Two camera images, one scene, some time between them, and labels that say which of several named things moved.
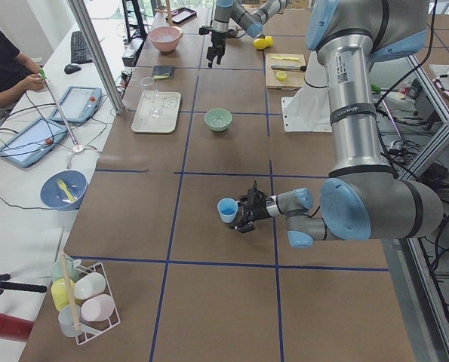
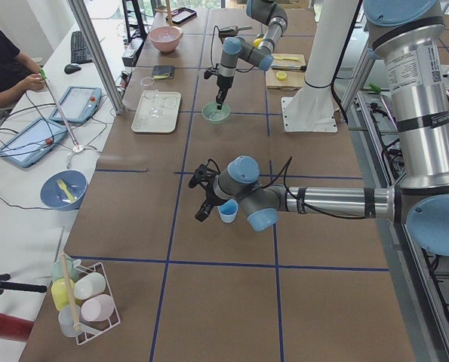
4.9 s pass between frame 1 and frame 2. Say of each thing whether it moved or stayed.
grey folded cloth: stayed
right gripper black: moved
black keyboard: stayed
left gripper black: moved
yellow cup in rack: stayed
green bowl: moved
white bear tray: stayed
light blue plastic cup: stayed
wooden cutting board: stayed
